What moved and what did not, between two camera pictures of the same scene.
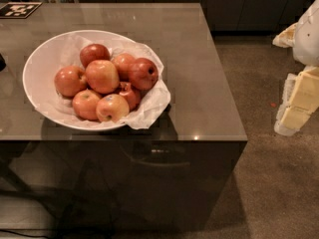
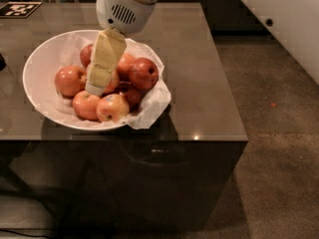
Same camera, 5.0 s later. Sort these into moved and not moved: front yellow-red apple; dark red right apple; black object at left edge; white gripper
Moved: white gripper
Not moved: front yellow-red apple; dark red right apple; black object at left edge
